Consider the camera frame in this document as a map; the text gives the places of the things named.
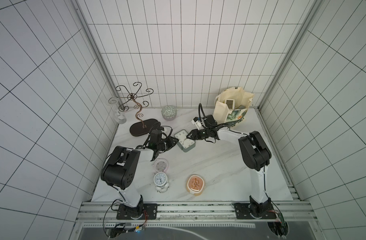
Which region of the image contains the green rectangular alarm clock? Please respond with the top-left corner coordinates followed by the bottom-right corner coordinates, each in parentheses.
top-left (174, 130), bottom-right (195, 153)

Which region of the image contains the floral canvas tote bag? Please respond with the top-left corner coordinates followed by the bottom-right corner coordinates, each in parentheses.
top-left (213, 87), bottom-right (255, 124)

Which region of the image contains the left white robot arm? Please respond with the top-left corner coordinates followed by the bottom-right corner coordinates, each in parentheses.
top-left (100, 128), bottom-right (179, 220)

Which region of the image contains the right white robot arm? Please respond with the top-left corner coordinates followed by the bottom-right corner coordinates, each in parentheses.
top-left (187, 115), bottom-right (273, 219)

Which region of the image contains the pink round alarm clock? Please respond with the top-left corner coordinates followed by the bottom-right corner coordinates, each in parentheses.
top-left (154, 158), bottom-right (169, 172)

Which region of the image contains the large white digital clock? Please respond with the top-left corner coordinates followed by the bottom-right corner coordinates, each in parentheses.
top-left (224, 99), bottom-right (235, 111)

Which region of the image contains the white twin-bell alarm clock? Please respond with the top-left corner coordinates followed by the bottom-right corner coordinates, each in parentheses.
top-left (154, 172), bottom-right (170, 193)

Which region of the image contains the orange cream round clock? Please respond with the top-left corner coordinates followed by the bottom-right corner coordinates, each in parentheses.
top-left (186, 175), bottom-right (205, 196)

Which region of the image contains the copper jewelry stand dark base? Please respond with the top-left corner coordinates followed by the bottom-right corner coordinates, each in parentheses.
top-left (115, 82), bottom-right (158, 137)

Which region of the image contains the green patterned bowl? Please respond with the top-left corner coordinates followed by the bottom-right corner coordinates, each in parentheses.
top-left (161, 106), bottom-right (178, 121)

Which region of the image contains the clear wine glass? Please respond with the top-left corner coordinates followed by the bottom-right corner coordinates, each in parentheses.
top-left (107, 97), bottom-right (127, 125)

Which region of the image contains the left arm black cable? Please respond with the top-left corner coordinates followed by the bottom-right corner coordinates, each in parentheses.
top-left (152, 125), bottom-right (175, 142)

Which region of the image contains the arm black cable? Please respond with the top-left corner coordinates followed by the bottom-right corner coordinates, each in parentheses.
top-left (197, 103), bottom-right (209, 127)
top-left (152, 125), bottom-right (175, 142)

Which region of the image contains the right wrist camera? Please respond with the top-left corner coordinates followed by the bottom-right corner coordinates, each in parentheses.
top-left (191, 117), bottom-right (203, 130)

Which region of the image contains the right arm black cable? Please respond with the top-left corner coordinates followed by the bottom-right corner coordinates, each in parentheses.
top-left (197, 103), bottom-right (209, 127)

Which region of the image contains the aluminium mounting rail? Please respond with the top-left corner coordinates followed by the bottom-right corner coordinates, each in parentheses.
top-left (76, 201), bottom-right (317, 224)

